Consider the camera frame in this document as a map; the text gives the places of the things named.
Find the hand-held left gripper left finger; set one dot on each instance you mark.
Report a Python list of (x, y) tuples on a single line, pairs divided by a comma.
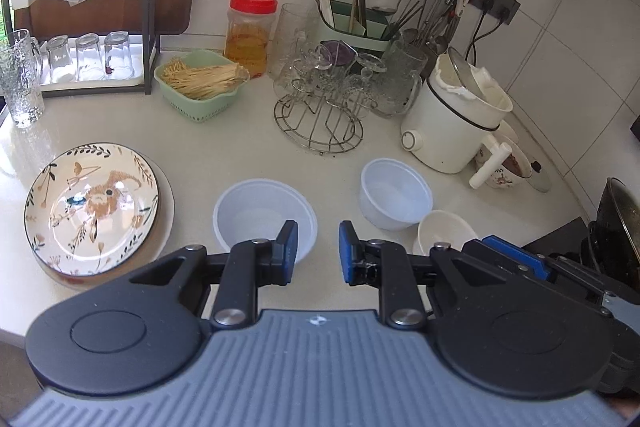
[(292, 252)]

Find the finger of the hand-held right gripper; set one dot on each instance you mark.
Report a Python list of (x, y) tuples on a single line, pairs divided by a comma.
[(515, 257)]

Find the tall clear glass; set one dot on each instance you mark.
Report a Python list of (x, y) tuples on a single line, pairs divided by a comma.
[(292, 32)]

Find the small white ceramic bowl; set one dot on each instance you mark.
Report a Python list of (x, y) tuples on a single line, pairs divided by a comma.
[(440, 229)]

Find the bundle of wooden sticks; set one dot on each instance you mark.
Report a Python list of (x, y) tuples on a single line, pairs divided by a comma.
[(205, 77)]

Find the green white utensil holder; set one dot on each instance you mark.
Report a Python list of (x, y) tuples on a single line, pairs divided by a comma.
[(372, 29)]

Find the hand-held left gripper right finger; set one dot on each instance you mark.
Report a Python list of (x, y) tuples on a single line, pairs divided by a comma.
[(345, 252)]

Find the purple glass cup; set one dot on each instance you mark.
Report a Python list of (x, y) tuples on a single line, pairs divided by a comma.
[(335, 53)]

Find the dark metal pot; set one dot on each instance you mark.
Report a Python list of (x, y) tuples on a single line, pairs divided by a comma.
[(622, 217)]

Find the dark rimmed floral plate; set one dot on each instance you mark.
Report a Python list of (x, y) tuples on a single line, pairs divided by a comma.
[(95, 207)]

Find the white drip tray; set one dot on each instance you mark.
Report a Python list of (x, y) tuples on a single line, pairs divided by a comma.
[(75, 83)]

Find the glass pot lid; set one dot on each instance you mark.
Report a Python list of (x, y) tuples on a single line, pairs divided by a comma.
[(539, 172)]

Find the translucent white plastic bowl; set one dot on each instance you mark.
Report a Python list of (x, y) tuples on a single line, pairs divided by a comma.
[(395, 197), (250, 212)]

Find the black stovetop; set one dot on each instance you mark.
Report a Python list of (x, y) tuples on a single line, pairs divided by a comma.
[(555, 237)]

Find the floral ceramic bowl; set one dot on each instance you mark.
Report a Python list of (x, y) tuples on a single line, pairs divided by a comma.
[(505, 177)]

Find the black metal dish rack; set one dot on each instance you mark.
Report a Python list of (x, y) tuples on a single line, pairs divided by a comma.
[(151, 32)]

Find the green plastic basket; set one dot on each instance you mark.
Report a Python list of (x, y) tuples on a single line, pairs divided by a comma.
[(200, 107)]

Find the white electric cooking pot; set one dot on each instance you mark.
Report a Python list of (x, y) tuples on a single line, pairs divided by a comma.
[(445, 132)]

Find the white plate pink flower print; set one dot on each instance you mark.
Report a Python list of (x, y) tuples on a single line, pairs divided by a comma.
[(171, 207)]

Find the wooden chopsticks bundle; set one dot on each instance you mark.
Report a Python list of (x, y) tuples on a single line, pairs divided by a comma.
[(359, 2)]

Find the tall textured glass cup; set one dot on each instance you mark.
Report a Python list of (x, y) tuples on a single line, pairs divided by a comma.
[(20, 82)]

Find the red lid plastic jar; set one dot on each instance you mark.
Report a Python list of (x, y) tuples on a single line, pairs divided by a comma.
[(250, 37)]

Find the clear glass cup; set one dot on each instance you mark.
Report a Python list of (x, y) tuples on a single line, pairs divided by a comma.
[(300, 74), (362, 77)]

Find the small clear drinking glass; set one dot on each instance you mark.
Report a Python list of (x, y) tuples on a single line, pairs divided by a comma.
[(118, 54), (60, 59), (90, 57)]

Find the textured glass pitcher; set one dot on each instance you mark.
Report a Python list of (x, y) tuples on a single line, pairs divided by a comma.
[(400, 77)]

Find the black wall power strip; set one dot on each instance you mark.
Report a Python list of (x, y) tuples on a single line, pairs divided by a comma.
[(495, 4)]

